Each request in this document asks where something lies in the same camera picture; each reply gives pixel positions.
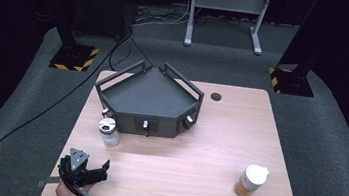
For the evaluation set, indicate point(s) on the black table grommet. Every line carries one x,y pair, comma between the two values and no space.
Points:
216,96

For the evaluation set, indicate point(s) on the black stand with striped base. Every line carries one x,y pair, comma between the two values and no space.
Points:
74,57
293,82

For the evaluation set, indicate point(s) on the grey table bracket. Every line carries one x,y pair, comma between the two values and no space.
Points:
48,182

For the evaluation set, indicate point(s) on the grey metal stand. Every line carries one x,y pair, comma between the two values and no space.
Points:
227,3

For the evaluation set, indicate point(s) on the spice bottle with white lid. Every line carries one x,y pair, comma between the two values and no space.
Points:
249,181

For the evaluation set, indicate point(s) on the black angular bin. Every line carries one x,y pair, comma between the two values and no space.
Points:
149,95

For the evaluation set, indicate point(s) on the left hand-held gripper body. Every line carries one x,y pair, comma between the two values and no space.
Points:
76,164

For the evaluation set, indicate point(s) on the glass jar with silver lid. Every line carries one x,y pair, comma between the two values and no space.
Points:
110,138

